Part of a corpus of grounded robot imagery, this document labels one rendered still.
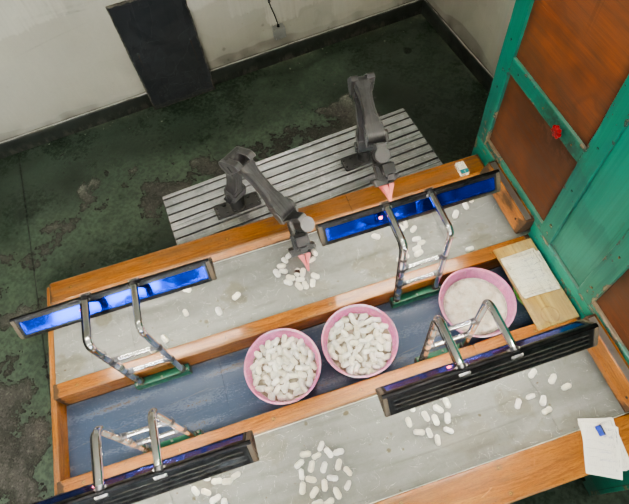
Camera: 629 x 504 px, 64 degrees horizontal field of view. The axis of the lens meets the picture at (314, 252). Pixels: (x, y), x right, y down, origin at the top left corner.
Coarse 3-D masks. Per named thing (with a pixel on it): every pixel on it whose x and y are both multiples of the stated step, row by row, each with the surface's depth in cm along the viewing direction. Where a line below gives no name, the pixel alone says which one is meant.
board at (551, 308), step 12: (528, 240) 186; (504, 252) 185; (516, 252) 184; (516, 288) 178; (528, 300) 175; (540, 300) 175; (552, 300) 174; (564, 300) 174; (528, 312) 174; (540, 312) 172; (552, 312) 172; (564, 312) 172; (576, 312) 171; (540, 324) 170; (552, 324) 170
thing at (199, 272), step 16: (160, 272) 155; (176, 272) 154; (192, 272) 156; (208, 272) 157; (112, 288) 153; (128, 288) 153; (144, 288) 155; (160, 288) 156; (176, 288) 157; (64, 304) 152; (96, 304) 154; (112, 304) 155; (128, 304) 156; (16, 320) 151; (32, 320) 152; (48, 320) 153; (64, 320) 154; (80, 320) 155; (32, 336) 154
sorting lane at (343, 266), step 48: (288, 240) 199; (384, 240) 196; (432, 240) 194; (480, 240) 192; (192, 288) 193; (240, 288) 191; (288, 288) 189; (336, 288) 187; (96, 336) 186; (192, 336) 183
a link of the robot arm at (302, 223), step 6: (288, 198) 186; (294, 204) 185; (294, 210) 186; (276, 216) 183; (288, 216) 185; (294, 216) 180; (300, 216) 177; (306, 216) 178; (282, 222) 183; (294, 222) 181; (300, 222) 177; (306, 222) 179; (312, 222) 180; (294, 228) 183; (300, 228) 179; (306, 228) 179; (312, 228) 180
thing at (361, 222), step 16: (480, 176) 162; (496, 176) 163; (448, 192) 162; (464, 192) 163; (480, 192) 164; (496, 192) 166; (368, 208) 161; (400, 208) 161; (416, 208) 162; (432, 208) 163; (320, 224) 158; (336, 224) 158; (352, 224) 160; (368, 224) 161; (384, 224) 162; (320, 240) 161; (336, 240) 161
